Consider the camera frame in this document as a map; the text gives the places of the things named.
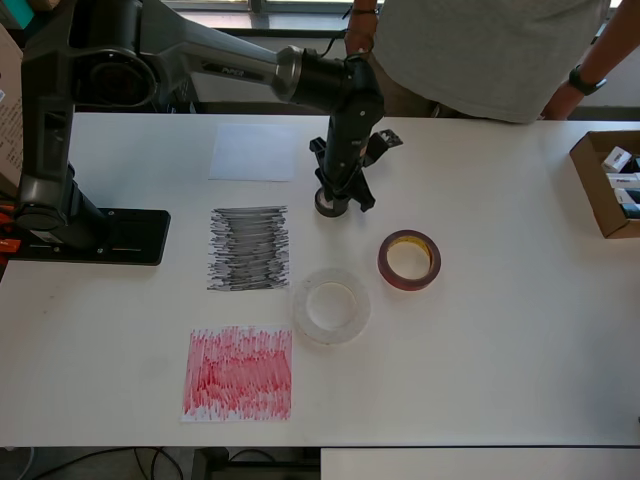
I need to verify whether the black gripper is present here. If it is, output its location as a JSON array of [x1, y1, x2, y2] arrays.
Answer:
[[308, 138, 378, 214]]

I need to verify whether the black tape roll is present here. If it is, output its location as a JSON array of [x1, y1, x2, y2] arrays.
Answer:
[[314, 185, 350, 220]]

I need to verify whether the person's left forearm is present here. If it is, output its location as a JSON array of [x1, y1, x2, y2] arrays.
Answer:
[[574, 0, 640, 86]]

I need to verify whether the red tape roll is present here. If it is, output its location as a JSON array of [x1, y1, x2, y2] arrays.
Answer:
[[377, 229, 442, 291]]

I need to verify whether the white tape roll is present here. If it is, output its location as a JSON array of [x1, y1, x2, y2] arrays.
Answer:
[[292, 267, 372, 347]]

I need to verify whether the person's right hand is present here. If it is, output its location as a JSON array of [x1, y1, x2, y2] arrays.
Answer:
[[343, 13, 378, 59]]

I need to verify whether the person's left hand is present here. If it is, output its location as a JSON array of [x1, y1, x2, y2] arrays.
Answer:
[[541, 85, 586, 121]]

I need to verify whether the blank white paper sheet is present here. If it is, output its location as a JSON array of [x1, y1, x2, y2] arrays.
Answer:
[[208, 123, 296, 182]]

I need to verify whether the black scribbled paper sheet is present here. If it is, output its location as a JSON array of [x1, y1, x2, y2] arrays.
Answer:
[[206, 203, 291, 292]]

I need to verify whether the black box white print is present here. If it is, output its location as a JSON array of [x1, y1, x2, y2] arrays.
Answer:
[[167, 74, 201, 115]]

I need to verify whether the person in grey shirt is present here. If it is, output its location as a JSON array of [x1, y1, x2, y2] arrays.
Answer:
[[372, 0, 615, 125]]

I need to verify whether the red scribbled paper sheet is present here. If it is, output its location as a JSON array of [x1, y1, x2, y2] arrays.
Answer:
[[180, 324, 294, 424]]

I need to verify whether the open brown cardboard box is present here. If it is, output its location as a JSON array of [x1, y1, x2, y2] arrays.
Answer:
[[569, 130, 640, 240]]

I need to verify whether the black wrist watch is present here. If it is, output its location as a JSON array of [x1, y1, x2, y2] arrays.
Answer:
[[568, 63, 609, 97]]

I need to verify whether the small white box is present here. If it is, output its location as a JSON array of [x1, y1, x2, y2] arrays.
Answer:
[[601, 145, 632, 172]]

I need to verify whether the white labelled box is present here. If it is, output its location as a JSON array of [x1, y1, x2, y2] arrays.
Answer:
[[605, 172, 640, 190]]

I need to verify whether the white and teal box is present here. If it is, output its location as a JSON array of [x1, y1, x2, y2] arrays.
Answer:
[[613, 188, 640, 220]]

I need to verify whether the large GX760A cardboard box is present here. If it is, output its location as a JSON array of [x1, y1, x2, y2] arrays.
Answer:
[[0, 22, 25, 191]]

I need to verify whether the plain teal box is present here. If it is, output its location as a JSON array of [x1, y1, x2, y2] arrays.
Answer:
[[0, 0, 37, 30]]

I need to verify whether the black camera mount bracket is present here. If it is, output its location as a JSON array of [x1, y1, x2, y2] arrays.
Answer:
[[360, 127, 405, 167]]

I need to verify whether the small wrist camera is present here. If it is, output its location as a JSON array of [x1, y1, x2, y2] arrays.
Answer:
[[375, 127, 405, 149]]

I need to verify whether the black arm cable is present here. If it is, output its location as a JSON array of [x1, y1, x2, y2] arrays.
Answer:
[[319, 27, 376, 57]]

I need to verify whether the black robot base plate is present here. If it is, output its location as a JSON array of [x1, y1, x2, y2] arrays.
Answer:
[[14, 207, 171, 267]]

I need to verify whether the black floor cable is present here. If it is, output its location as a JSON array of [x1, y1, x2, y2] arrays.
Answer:
[[29, 446, 146, 480], [132, 446, 190, 480]]

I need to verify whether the white floor cable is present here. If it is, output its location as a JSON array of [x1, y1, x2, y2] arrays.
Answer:
[[17, 446, 37, 480]]

